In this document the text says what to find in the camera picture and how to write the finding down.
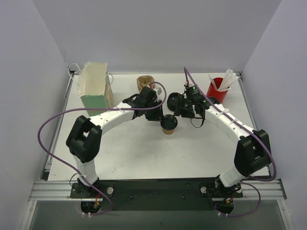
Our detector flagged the brown paper coffee cup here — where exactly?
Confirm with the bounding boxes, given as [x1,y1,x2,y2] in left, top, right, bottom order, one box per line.
[162,128,175,135]

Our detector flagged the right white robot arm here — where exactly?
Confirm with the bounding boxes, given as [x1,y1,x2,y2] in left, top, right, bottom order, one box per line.
[167,86,272,187]

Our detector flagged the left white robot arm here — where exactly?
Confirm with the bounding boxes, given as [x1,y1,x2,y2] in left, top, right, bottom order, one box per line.
[66,86,163,197]

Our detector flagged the black coffee lid stack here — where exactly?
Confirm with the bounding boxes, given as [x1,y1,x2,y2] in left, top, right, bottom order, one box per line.
[167,92,180,112]

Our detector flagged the green paper takeout bag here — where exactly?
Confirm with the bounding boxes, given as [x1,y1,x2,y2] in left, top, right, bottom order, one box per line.
[78,62,114,116]

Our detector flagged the brown cardboard cup carrier stack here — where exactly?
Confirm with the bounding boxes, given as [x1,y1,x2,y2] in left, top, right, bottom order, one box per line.
[136,75,154,92]

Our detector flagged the white wrapped straws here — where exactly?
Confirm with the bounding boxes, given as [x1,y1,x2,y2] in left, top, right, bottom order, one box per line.
[209,69,239,91]

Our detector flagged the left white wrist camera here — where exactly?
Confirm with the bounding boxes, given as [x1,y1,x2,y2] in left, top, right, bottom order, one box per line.
[154,88,162,96]

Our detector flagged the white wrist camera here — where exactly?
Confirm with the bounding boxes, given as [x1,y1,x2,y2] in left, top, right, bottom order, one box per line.
[154,88,162,96]
[184,80,192,88]

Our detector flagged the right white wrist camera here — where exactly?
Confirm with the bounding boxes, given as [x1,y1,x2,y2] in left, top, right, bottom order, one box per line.
[184,80,192,88]

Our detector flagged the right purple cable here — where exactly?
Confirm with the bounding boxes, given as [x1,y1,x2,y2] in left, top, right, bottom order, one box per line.
[183,67,278,218]

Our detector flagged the purple cable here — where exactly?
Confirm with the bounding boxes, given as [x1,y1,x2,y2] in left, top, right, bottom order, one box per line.
[38,81,167,215]
[183,67,278,218]

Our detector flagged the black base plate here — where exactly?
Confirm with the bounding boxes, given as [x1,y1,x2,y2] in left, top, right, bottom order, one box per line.
[70,177,243,213]

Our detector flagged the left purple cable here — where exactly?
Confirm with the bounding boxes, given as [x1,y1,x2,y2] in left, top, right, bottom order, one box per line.
[38,81,167,215]

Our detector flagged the aluminium front rail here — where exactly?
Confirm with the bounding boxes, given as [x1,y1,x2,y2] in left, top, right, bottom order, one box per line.
[29,178,286,201]

